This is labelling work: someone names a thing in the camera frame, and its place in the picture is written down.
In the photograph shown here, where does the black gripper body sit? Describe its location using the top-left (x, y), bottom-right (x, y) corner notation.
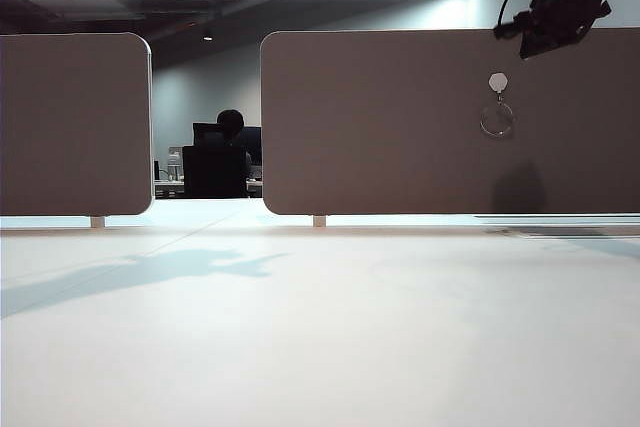
top-left (517, 0), bottom-right (634, 61)

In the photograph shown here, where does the hook with metal ring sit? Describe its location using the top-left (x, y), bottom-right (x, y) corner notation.
top-left (479, 99), bottom-right (516, 139)

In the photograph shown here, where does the grey desk divider panel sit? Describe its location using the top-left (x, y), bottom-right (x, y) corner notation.
top-left (0, 32), bottom-right (154, 217)
top-left (259, 27), bottom-right (640, 217)

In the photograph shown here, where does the black computer monitor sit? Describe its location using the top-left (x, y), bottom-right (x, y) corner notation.
top-left (238, 126), bottom-right (263, 167)
top-left (192, 122), bottom-right (225, 148)

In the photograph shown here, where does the seated person with dark hair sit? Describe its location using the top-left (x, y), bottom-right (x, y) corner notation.
top-left (215, 108), bottom-right (253, 168)

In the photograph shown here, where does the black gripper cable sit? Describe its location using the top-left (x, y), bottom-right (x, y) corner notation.
top-left (492, 0), bottom-right (532, 42)

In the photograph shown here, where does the white hexagonal wall hook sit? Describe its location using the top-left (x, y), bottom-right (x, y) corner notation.
top-left (488, 71), bottom-right (511, 103)

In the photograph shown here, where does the desk cable slot cover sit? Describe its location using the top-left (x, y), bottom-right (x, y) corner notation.
top-left (485, 225), bottom-right (640, 240)

